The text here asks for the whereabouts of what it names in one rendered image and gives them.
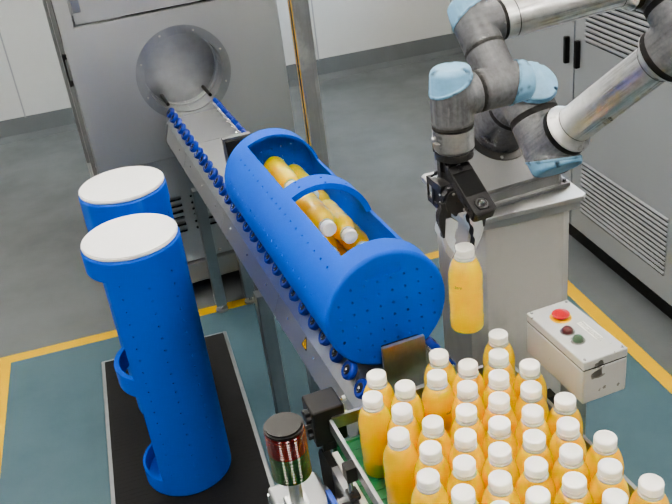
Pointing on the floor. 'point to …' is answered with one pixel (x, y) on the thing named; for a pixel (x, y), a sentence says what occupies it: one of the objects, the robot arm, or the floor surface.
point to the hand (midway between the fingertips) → (463, 249)
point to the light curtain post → (308, 77)
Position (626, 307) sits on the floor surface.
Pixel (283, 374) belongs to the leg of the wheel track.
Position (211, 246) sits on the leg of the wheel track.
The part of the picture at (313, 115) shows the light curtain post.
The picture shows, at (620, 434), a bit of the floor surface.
